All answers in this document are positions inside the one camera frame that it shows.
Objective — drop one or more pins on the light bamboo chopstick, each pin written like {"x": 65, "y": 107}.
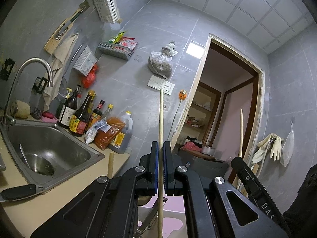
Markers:
{"x": 160, "y": 165}
{"x": 236, "y": 180}

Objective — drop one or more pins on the hanging plastic bag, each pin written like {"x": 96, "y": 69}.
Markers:
{"x": 160, "y": 62}

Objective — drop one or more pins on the stainless steel sink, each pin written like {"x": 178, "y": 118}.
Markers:
{"x": 45, "y": 153}

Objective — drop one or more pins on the grey wall shelf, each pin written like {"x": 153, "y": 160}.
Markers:
{"x": 116, "y": 50}

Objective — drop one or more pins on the chrome sink faucet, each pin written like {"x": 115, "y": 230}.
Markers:
{"x": 22, "y": 82}

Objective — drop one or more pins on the orange sauce pouch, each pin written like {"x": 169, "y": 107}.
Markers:
{"x": 107, "y": 133}

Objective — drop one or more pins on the steel ladle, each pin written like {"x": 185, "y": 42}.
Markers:
{"x": 20, "y": 192}

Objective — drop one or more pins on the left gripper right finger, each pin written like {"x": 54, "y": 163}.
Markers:
{"x": 216, "y": 209}

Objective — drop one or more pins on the brown wooden chopstick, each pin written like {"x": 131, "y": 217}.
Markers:
{"x": 248, "y": 179}
{"x": 110, "y": 165}

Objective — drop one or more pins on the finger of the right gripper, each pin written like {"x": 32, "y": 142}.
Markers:
{"x": 236, "y": 164}

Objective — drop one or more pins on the cream rubber gloves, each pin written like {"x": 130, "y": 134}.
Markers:
{"x": 271, "y": 144}

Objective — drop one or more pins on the silver fork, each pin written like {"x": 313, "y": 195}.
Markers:
{"x": 148, "y": 221}

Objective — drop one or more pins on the dark wine bottle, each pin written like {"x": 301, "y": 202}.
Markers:
{"x": 68, "y": 109}

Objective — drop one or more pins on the soy sauce bottle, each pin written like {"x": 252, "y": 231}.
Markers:
{"x": 80, "y": 118}

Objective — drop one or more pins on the pink floral cloth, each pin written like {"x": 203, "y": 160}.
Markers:
{"x": 174, "y": 222}

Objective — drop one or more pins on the wooden door frame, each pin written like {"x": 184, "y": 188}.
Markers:
{"x": 258, "y": 93}

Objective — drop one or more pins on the clear hanging bag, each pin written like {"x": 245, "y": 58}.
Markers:
{"x": 288, "y": 148}

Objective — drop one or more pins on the white wall basket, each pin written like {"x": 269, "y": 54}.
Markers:
{"x": 108, "y": 11}

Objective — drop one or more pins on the white wall box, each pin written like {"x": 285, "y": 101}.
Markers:
{"x": 85, "y": 61}

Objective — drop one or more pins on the white wall socket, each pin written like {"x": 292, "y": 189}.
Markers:
{"x": 159, "y": 83}

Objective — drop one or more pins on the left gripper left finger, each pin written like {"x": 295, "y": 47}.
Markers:
{"x": 108, "y": 206}

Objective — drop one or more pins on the red plastic bag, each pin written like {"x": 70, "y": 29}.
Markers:
{"x": 88, "y": 80}

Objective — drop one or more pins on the beige hanging towel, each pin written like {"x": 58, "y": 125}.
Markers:
{"x": 61, "y": 56}

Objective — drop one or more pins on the wooden cutting board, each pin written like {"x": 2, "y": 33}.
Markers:
{"x": 64, "y": 28}

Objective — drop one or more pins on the grey cabinet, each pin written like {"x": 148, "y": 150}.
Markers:
{"x": 204, "y": 167}

